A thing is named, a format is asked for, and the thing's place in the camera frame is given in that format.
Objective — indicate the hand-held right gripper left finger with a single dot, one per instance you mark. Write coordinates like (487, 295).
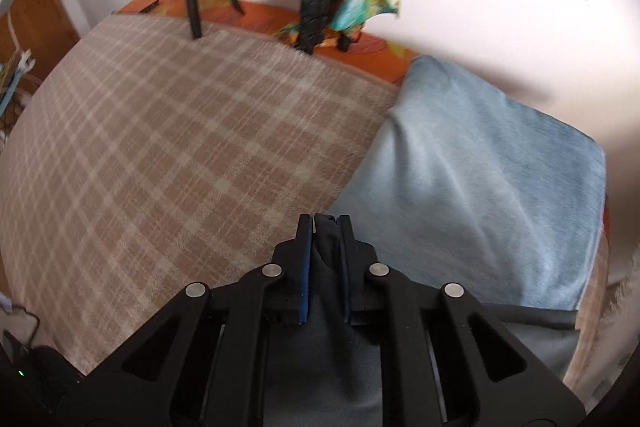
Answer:
(302, 282)

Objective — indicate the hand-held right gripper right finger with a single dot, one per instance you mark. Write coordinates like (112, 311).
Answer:
(347, 282)

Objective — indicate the dark grey pants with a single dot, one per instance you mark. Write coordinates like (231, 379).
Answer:
(325, 357)

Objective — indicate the light blue folded pants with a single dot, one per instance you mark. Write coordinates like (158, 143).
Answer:
(475, 167)

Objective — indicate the beige plaid blanket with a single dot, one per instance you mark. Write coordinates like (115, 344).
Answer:
(150, 157)

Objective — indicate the white fluffy cloth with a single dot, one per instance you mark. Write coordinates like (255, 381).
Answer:
(617, 302)

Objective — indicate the wooden cabinet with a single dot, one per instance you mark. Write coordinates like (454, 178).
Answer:
(45, 7)

